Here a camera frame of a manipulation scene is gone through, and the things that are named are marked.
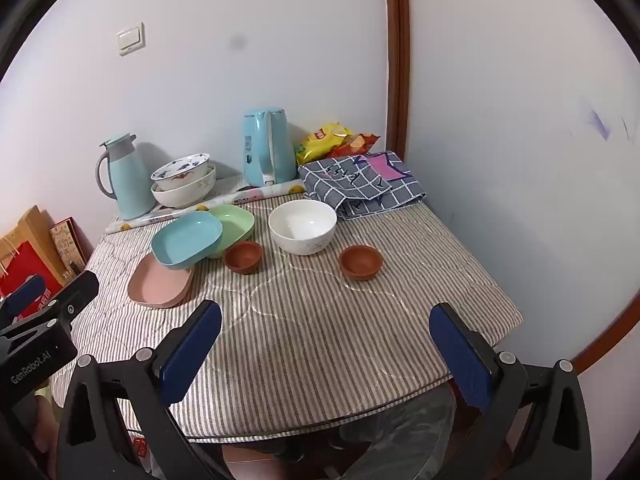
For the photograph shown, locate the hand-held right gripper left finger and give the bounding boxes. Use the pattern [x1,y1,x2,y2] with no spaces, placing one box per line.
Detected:
[57,300,231,480]

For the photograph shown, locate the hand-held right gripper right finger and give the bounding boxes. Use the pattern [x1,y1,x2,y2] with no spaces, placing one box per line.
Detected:
[429,302,593,480]

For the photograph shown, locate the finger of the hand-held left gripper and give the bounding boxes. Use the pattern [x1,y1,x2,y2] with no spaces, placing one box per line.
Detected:
[0,276,47,322]
[47,270,100,332]

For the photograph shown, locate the pink plate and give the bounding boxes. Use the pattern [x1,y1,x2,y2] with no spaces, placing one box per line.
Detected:
[127,252,197,308]

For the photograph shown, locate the small brown bowl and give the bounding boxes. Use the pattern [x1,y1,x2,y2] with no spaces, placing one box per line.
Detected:
[223,241,264,275]
[339,245,384,281]

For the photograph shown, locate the blue plate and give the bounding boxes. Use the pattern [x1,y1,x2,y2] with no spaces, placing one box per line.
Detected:
[151,211,224,271]

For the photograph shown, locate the green plate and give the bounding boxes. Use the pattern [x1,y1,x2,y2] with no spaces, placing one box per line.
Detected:
[207,204,256,260]

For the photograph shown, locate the large plain white bowl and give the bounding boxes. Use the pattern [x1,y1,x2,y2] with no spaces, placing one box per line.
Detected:
[268,199,338,256]

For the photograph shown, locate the stacked patterned white bowls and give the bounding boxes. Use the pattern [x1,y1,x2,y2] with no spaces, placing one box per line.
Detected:
[151,165,217,208]

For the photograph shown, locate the patterned cardboard box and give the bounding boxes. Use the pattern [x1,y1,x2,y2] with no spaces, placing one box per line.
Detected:
[49,216,91,281]

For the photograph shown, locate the person's camouflage trousers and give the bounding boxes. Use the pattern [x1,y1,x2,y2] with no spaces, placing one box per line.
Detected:
[325,385,458,480]

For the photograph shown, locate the striped quilted tablecloth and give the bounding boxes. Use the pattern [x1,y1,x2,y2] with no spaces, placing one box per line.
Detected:
[50,195,524,441]

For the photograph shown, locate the floral plastic table cover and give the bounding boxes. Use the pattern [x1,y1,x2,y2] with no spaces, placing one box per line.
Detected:
[105,178,307,235]

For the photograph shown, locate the light blue thermos jug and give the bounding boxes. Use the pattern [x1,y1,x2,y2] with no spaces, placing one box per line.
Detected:
[96,133,157,221]

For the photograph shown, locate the brown wooden baseboard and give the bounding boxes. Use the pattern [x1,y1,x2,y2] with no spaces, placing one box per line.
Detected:
[570,290,640,376]

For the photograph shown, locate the blue floral patterned bowl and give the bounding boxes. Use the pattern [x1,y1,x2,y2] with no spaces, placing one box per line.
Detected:
[151,153,212,181]

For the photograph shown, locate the white paper towel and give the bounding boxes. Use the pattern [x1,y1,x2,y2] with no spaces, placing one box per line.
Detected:
[212,172,251,194]

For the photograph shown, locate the grey checked folded cloth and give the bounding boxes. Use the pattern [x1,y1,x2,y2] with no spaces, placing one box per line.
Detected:
[298,151,427,222]

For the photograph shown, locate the light blue electric kettle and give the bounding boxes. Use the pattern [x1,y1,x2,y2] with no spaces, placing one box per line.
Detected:
[243,107,299,188]

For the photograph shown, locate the red chip bag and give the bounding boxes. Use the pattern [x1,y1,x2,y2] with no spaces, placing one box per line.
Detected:
[327,132,381,158]

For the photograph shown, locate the yellow chip bag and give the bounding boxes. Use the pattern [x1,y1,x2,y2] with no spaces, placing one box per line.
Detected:
[295,122,355,166]

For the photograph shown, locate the white wall switch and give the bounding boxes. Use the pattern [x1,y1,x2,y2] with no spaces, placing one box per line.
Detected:
[116,22,146,57]

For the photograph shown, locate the brown wooden door frame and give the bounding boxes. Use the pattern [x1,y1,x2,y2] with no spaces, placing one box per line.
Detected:
[382,0,412,165]

